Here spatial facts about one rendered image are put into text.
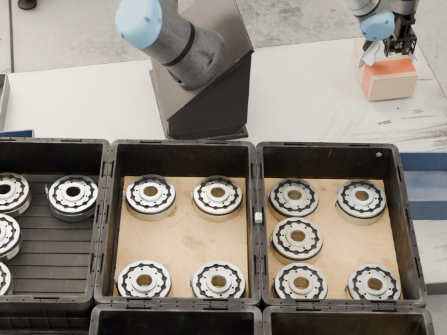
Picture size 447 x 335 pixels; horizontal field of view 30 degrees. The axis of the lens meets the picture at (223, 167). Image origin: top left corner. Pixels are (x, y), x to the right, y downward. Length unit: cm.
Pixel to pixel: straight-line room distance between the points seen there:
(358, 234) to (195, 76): 52
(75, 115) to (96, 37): 135
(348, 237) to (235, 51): 50
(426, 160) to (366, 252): 40
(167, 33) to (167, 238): 45
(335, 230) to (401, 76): 57
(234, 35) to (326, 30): 161
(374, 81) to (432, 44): 143
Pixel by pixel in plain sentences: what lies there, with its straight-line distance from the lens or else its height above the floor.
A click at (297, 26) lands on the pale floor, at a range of 352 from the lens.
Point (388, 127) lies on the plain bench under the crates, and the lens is 215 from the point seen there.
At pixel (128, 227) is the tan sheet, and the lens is 172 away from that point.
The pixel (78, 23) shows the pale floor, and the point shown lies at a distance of 353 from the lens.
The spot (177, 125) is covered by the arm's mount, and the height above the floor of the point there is 77.
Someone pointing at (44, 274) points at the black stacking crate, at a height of 83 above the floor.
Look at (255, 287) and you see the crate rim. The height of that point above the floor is 93.
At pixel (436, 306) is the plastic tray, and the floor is 70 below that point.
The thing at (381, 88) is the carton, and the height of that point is 75.
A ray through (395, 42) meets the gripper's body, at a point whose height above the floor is 89.
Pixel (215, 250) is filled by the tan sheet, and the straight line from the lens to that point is 169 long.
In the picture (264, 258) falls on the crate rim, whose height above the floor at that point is 92.
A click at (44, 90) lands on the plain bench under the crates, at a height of 70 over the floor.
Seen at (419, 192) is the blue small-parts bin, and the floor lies 70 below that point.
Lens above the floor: 220
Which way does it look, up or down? 49 degrees down
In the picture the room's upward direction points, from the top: 2 degrees clockwise
